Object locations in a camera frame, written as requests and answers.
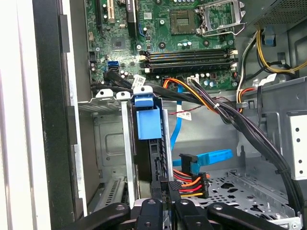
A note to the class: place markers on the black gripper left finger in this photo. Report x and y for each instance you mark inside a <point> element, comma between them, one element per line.
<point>149,215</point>

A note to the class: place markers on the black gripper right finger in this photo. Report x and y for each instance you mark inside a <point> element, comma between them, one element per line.
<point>189,215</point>

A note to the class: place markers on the hard disk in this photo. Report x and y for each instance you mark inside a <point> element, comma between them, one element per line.
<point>148,124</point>

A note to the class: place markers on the metal disk bay cage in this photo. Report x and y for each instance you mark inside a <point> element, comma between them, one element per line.
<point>110,139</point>

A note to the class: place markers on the black RAM slot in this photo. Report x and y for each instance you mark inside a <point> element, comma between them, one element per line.
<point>189,64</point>
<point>189,56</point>
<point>189,70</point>
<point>189,51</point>

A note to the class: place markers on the black expansion slot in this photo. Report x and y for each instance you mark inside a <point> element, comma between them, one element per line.
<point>132,16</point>

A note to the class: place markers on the white expansion slot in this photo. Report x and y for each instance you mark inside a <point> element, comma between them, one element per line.
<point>110,9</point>

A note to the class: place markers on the open grey PC case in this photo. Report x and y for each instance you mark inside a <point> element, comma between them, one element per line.
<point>211,136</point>

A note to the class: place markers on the blue board port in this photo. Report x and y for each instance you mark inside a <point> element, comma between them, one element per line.
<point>113,65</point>

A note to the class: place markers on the green motherboard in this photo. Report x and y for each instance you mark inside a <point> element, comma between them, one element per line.
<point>156,38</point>

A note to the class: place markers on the dark square CPU socket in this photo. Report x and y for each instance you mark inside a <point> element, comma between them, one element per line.
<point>182,22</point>

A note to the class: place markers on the thin metal locking lever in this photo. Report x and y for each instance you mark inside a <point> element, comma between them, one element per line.
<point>241,28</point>

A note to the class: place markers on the grey power supply unit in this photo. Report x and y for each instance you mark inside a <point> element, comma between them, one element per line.
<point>283,12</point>

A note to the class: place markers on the perforated metal drive bracket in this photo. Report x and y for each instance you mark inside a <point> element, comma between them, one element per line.
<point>298,148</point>

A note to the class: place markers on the metal socket cover frame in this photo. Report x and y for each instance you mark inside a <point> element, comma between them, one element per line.
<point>237,12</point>

